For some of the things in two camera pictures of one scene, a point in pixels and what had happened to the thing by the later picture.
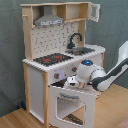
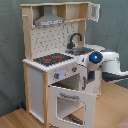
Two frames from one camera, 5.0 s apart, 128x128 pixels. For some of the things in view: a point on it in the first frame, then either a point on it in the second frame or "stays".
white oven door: [90, 116] stays
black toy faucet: [70, 45] stays
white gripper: [73, 82] to [83, 59]
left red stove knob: [56, 75] stays
